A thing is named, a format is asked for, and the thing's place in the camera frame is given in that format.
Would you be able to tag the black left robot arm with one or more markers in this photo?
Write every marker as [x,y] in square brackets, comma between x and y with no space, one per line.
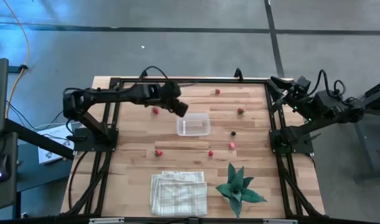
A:
[115,95]

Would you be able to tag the black diagonal beam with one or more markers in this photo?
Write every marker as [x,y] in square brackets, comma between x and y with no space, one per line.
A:
[37,138]

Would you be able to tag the small red raspberry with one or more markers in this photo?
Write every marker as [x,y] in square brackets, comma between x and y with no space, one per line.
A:
[211,153]

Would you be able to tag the black rail clamp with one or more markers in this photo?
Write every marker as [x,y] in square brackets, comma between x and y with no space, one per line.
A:
[193,220]

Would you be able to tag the black aluminium table frame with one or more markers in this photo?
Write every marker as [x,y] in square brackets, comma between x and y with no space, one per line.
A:
[258,81]

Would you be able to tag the clear plastic tupperware container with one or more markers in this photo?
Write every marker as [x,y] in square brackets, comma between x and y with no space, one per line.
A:
[193,124]

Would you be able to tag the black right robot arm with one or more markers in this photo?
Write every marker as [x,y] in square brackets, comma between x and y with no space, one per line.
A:
[332,109]

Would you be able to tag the grey metal bench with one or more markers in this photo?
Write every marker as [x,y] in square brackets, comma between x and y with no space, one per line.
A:
[362,140]

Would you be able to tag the white cardboard box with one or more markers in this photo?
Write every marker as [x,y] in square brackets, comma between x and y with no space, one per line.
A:
[49,155]

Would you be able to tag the pale pink strawberry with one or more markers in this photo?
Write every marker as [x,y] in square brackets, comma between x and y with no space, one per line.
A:
[231,145]

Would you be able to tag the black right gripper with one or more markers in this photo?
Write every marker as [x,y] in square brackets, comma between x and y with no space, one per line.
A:
[300,90]

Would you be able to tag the silver rail bracket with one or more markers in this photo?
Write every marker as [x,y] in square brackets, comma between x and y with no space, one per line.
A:
[106,220]
[280,221]

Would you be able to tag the black computer mouse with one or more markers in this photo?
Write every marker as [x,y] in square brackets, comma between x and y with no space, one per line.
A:
[0,166]

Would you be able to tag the dark low table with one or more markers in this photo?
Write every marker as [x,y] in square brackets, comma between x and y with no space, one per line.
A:
[31,177]

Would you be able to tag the dark desk surface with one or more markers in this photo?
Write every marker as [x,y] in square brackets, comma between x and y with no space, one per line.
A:
[9,193]

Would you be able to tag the black power plug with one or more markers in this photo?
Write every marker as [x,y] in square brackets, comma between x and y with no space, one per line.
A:
[73,137]

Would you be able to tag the folded white checked towel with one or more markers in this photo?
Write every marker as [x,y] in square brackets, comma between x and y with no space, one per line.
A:
[178,194]

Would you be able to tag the black metal rail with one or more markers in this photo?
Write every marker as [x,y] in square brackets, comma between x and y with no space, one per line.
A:
[37,221]

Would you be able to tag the black frame bracket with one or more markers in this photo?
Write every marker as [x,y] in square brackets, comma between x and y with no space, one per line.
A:
[238,73]
[143,74]

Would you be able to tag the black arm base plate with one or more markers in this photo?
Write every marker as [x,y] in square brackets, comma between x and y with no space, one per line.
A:
[84,145]
[304,145]

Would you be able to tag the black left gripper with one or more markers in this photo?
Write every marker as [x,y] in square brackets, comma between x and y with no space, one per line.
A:
[176,105]

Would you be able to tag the small red strawberry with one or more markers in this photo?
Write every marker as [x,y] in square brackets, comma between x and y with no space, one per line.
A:
[217,91]

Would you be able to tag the green artificial potted plant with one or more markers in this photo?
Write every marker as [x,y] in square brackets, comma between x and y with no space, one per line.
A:
[238,189]

